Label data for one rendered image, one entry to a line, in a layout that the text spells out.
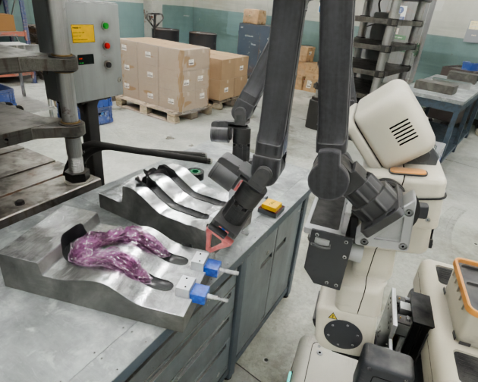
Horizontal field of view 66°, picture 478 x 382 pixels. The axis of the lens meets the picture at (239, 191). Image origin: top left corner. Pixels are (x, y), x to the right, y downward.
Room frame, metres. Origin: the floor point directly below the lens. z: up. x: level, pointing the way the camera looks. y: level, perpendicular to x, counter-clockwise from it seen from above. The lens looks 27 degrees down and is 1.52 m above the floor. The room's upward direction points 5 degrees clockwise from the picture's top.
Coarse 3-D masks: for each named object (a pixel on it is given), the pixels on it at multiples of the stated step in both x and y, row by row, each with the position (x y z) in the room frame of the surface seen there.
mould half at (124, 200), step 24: (120, 192) 1.18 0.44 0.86; (144, 192) 1.08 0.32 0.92; (168, 192) 1.13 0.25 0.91; (216, 192) 1.21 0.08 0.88; (120, 216) 1.11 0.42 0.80; (144, 216) 1.05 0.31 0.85; (168, 216) 1.01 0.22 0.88; (192, 216) 1.02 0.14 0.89; (192, 240) 0.96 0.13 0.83; (216, 240) 0.95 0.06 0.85
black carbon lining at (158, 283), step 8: (80, 224) 0.88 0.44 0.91; (64, 232) 0.83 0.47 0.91; (72, 232) 0.85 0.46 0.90; (80, 232) 0.87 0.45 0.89; (64, 240) 0.82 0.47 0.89; (72, 240) 0.85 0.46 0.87; (64, 248) 0.81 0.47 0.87; (64, 256) 0.78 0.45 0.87; (168, 256) 0.84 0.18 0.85; (176, 256) 0.85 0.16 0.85; (176, 264) 0.81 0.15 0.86; (184, 264) 0.82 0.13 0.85; (152, 280) 0.74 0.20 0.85; (160, 280) 0.74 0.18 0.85; (168, 280) 0.74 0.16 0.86; (160, 288) 0.72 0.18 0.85; (168, 288) 0.72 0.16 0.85
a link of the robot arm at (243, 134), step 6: (234, 126) 1.13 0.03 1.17; (240, 126) 1.13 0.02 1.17; (246, 126) 1.12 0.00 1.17; (228, 132) 1.11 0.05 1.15; (234, 132) 1.11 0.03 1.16; (240, 132) 1.10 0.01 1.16; (246, 132) 1.10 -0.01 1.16; (228, 138) 1.11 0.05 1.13; (234, 138) 1.10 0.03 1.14; (240, 138) 1.10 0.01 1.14; (246, 138) 1.10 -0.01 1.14; (240, 144) 1.10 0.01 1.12; (246, 144) 1.10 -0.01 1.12
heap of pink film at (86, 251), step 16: (80, 240) 0.83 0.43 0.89; (96, 240) 0.84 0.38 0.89; (112, 240) 0.84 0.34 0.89; (128, 240) 0.83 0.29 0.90; (144, 240) 0.84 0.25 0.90; (80, 256) 0.76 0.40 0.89; (96, 256) 0.76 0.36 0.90; (112, 256) 0.74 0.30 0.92; (128, 256) 0.76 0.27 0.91; (160, 256) 0.82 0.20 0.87; (128, 272) 0.71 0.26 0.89; (144, 272) 0.74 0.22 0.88
